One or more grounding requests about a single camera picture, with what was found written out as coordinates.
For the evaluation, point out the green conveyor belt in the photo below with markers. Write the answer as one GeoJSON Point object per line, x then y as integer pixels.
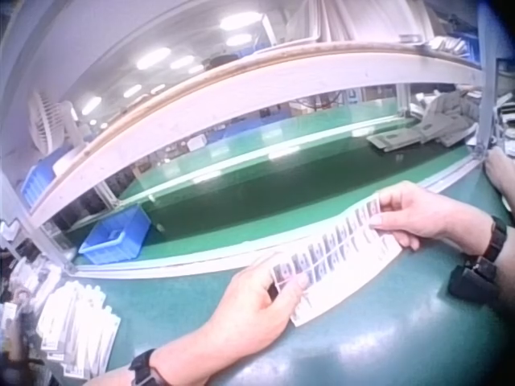
{"type": "Point", "coordinates": [261, 189]}

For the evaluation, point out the blue plastic bin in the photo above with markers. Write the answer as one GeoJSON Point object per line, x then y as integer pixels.
{"type": "Point", "coordinates": [38, 181]}
{"type": "Point", "coordinates": [114, 237]}

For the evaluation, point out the white shelf rack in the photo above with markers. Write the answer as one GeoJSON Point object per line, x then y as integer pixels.
{"type": "Point", "coordinates": [281, 76]}

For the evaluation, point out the white sheet of printed labels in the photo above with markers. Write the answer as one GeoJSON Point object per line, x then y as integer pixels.
{"type": "Point", "coordinates": [354, 249]}

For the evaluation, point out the heap of white packets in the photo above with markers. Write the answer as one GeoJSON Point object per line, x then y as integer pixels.
{"type": "Point", "coordinates": [76, 325]}

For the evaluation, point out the black wrist band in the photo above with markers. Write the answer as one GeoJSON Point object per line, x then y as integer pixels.
{"type": "Point", "coordinates": [147, 368]}
{"type": "Point", "coordinates": [475, 277]}

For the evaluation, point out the pile of grey trays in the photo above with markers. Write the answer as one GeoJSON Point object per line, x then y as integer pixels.
{"type": "Point", "coordinates": [438, 120]}

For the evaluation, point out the person's left hand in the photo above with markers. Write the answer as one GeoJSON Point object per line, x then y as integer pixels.
{"type": "Point", "coordinates": [249, 309]}

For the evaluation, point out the person's right hand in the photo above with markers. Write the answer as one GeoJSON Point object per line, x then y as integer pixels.
{"type": "Point", "coordinates": [438, 217]}

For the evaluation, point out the white desk fan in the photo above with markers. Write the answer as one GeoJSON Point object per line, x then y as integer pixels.
{"type": "Point", "coordinates": [50, 120]}

